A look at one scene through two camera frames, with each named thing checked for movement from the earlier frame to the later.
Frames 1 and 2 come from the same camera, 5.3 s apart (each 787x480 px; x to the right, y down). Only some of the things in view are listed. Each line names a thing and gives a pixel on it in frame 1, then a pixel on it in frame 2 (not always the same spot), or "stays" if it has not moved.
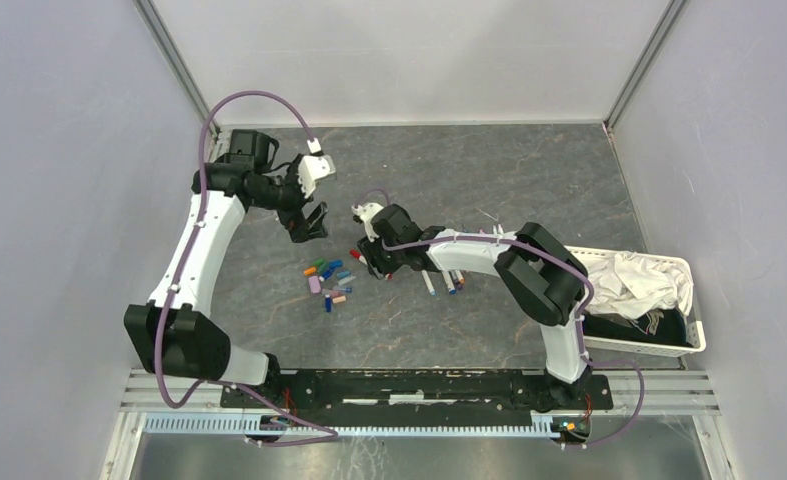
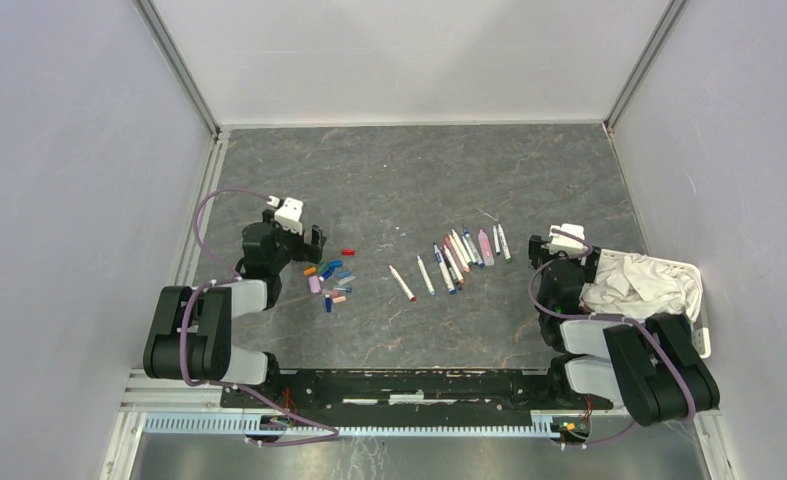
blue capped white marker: (449, 282) stays
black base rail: (418, 393) stays
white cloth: (630, 285) stays
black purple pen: (456, 280) stays
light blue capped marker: (428, 282) stays
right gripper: (369, 249) → (539, 251)
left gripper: (312, 226) → (305, 252)
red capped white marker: (356, 254) → (402, 284)
